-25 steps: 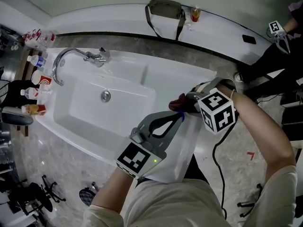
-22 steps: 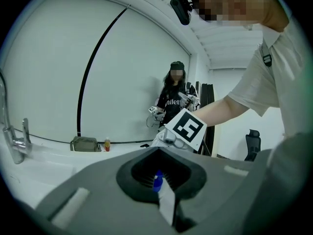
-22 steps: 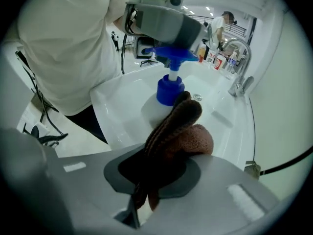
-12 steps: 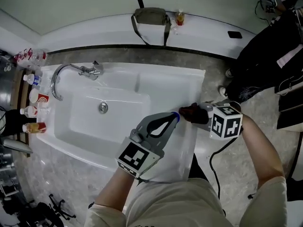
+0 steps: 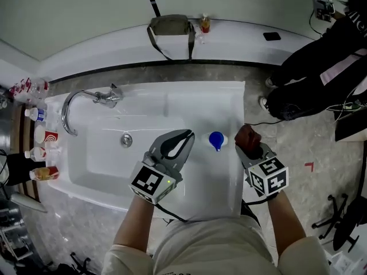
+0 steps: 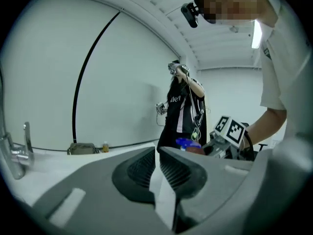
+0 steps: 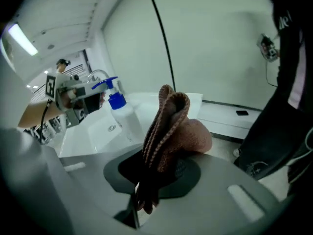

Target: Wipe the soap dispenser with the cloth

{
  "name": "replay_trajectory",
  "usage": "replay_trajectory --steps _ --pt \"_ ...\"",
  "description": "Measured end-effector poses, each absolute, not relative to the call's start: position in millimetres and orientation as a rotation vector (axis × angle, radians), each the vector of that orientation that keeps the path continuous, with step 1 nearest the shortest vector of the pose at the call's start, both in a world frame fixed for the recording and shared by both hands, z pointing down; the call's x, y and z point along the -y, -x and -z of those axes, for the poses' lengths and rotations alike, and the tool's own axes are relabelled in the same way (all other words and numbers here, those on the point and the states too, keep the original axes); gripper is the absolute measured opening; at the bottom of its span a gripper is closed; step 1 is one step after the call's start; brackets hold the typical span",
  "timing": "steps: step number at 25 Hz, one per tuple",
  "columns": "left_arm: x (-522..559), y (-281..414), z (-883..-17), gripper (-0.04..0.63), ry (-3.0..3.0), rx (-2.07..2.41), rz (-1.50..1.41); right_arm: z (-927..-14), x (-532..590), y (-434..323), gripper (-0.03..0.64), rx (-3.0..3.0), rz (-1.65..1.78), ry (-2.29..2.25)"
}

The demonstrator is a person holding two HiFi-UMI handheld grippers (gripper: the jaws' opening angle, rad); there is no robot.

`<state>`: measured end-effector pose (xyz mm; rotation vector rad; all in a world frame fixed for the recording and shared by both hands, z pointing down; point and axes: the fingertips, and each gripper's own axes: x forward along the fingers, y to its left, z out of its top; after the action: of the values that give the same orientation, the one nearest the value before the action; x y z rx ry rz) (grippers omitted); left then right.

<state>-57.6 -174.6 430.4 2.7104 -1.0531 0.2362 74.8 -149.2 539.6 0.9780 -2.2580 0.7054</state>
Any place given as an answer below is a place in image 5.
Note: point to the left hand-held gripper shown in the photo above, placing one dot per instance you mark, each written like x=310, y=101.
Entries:
x=152, y=179

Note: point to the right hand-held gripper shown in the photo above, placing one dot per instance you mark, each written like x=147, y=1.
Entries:
x=268, y=176

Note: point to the dark red cloth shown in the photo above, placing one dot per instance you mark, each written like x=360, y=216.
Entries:
x=248, y=137

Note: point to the blue-capped soap bottle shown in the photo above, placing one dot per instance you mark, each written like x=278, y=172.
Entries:
x=216, y=138

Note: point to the olive shoulder bag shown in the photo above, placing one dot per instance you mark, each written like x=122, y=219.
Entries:
x=170, y=24

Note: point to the person's right forearm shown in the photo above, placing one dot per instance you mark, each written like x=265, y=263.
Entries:
x=286, y=225

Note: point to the person's left forearm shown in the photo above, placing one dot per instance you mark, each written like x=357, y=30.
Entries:
x=134, y=225

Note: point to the orange drink bottle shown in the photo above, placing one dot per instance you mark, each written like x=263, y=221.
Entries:
x=205, y=24

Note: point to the amber tea bottle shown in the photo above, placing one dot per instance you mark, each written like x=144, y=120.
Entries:
x=44, y=173

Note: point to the clear red-label bottle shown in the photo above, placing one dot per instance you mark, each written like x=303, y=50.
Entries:
x=40, y=153

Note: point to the blue-label water bottle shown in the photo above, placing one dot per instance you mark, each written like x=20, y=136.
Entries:
x=35, y=114

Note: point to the chrome sink drain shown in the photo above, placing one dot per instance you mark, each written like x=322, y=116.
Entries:
x=126, y=140

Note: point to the leaning cream and black boards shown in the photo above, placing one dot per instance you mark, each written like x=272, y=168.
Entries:
x=352, y=127

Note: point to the person's beige shirt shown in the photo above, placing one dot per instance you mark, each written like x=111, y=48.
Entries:
x=212, y=248

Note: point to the chrome faucet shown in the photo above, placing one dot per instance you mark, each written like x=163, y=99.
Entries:
x=66, y=110

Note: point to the small clear plastic cup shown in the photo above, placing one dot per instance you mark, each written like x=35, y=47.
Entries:
x=202, y=39

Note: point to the black office chair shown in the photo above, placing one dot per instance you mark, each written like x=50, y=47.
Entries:
x=77, y=265
x=344, y=225

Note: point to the black phone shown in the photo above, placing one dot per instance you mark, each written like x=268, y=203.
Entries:
x=271, y=36

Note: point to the red and white paper cup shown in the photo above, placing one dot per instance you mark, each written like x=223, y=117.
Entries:
x=47, y=135

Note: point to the brown striped wooden board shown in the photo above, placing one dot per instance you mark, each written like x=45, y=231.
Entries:
x=24, y=130

